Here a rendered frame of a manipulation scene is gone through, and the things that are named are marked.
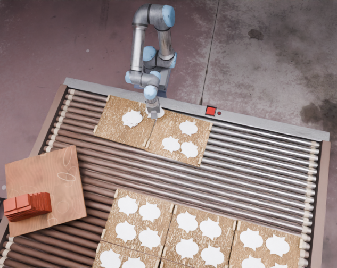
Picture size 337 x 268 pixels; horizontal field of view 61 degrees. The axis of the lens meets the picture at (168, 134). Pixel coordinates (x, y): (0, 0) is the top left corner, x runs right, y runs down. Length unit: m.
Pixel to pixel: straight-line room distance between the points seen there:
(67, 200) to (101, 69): 1.97
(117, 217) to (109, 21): 2.69
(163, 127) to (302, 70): 2.05
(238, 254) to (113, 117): 1.30
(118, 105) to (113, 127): 0.19
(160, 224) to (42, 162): 0.91
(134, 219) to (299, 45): 2.81
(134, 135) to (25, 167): 0.79
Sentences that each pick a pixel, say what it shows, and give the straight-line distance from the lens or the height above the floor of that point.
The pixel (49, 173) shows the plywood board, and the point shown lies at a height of 1.04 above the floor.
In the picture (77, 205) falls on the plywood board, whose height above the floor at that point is 1.04.
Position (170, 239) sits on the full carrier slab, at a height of 0.94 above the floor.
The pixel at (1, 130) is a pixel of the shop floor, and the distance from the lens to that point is 3.76.
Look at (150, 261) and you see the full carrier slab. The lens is 2.00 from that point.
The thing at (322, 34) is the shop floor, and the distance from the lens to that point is 4.06.
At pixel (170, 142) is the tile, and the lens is 2.08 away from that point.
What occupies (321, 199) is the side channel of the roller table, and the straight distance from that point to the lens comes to 2.18.
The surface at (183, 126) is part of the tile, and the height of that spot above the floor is 0.95.
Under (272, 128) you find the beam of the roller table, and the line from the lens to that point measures 2.24.
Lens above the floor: 2.92
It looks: 70 degrees down
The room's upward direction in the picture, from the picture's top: 10 degrees counter-clockwise
